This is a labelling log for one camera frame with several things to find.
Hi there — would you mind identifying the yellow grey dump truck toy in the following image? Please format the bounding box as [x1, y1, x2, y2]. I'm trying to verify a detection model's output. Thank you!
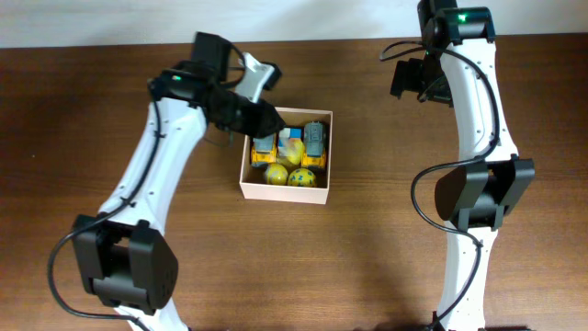
[250, 134, 277, 167]

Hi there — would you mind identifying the small colourful puzzle cube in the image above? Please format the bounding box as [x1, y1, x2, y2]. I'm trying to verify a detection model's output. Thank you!
[278, 127, 303, 140]

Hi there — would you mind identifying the yellow wooden paddle drum toy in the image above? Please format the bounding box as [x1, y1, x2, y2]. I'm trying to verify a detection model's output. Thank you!
[277, 138, 305, 167]

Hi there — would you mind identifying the yellow grey robot ball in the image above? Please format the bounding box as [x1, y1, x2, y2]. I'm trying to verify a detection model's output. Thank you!
[264, 163, 288, 186]

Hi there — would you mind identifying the pink cardboard box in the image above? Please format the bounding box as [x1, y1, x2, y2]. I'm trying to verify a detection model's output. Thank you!
[239, 108, 334, 205]

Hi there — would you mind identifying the yellow grey mixer truck toy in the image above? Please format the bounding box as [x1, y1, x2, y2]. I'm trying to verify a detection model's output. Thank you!
[301, 121, 327, 173]

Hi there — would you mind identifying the yellow ball with blue letters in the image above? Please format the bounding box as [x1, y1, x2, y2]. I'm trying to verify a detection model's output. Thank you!
[288, 168, 317, 188]

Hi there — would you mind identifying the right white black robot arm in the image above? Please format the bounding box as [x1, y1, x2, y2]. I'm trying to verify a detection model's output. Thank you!
[390, 0, 535, 330]

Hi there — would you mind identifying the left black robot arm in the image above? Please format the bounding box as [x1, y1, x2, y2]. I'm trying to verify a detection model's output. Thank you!
[72, 32, 285, 330]

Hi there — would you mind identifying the left black camera cable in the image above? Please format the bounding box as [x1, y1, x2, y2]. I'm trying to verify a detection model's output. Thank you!
[46, 39, 247, 331]

